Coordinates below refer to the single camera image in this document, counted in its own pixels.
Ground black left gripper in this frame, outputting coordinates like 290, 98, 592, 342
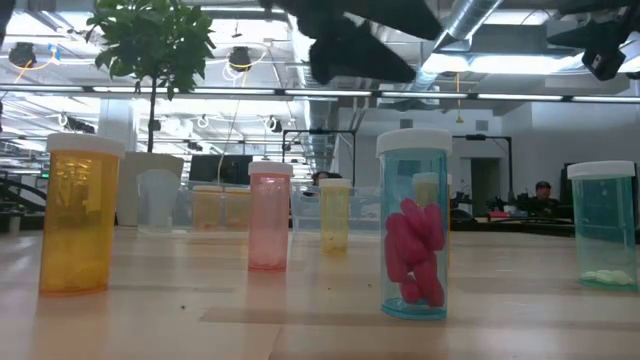
257, 0, 445, 86

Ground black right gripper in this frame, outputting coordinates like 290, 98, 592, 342
546, 0, 640, 54

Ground small white ball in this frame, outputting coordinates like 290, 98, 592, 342
566, 160, 640, 293

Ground blue pill bottle pink pills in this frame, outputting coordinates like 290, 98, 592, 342
375, 127, 454, 321

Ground pink pill bottle white cap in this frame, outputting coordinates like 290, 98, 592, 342
247, 160, 295, 273

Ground orange pill bottle white cap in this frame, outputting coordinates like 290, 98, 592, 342
38, 132, 126, 297

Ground clear plastic bin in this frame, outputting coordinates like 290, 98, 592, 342
291, 185, 382, 235
136, 168, 250, 235

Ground long light strip bar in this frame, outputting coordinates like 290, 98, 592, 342
0, 83, 640, 104

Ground black ceiling spotlight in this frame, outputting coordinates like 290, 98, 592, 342
228, 45, 253, 72
8, 42, 37, 69

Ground person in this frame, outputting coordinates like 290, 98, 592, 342
310, 170, 344, 186
519, 179, 574, 221

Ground black monitor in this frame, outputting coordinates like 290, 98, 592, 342
188, 154, 254, 186

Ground black workbench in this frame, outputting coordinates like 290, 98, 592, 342
449, 214, 576, 239

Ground green potted plant white pot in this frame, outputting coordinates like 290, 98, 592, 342
84, 0, 217, 229

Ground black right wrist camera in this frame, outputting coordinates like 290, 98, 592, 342
581, 46, 627, 83

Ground silver ventilation duct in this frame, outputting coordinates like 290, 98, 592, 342
407, 0, 505, 94

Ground black metal frame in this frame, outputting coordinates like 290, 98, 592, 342
451, 133, 513, 201

